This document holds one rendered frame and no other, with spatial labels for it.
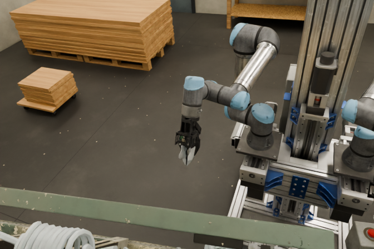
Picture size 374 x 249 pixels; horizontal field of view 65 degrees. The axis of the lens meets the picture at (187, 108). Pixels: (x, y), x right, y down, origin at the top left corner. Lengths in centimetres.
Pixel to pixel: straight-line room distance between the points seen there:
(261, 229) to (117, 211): 15
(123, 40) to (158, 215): 421
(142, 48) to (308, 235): 413
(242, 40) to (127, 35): 313
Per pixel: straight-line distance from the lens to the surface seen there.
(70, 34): 506
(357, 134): 160
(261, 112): 155
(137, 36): 433
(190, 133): 113
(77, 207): 37
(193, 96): 110
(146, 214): 33
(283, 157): 178
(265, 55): 131
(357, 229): 163
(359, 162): 167
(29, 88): 416
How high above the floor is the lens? 223
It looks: 38 degrees down
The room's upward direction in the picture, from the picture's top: 6 degrees counter-clockwise
